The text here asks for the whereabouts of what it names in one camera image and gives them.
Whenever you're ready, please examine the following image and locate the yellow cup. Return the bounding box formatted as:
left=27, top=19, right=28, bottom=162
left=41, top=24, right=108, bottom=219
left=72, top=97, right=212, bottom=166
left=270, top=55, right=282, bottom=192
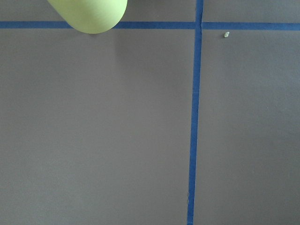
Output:
left=48, top=0, right=128, bottom=34

